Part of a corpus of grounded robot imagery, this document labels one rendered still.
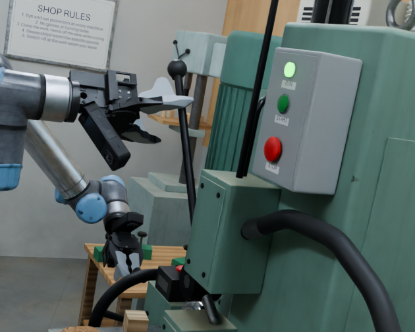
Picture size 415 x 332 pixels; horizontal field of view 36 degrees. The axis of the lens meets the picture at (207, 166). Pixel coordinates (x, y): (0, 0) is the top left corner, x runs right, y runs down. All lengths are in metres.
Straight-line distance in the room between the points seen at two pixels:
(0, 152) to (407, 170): 0.61
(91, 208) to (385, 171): 0.95
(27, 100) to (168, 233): 2.45
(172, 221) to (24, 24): 1.50
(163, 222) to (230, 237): 2.56
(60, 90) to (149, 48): 3.17
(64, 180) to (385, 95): 0.98
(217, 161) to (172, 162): 3.29
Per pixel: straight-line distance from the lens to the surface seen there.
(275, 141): 0.75
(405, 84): 0.75
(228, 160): 1.06
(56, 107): 1.04
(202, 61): 3.32
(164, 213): 3.37
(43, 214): 4.23
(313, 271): 0.79
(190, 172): 1.03
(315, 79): 0.71
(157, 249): 3.05
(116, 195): 1.72
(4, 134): 1.04
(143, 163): 4.29
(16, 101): 1.03
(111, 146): 1.04
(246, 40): 1.05
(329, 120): 0.73
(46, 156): 1.53
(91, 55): 4.09
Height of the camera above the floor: 1.45
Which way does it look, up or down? 9 degrees down
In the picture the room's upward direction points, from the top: 10 degrees clockwise
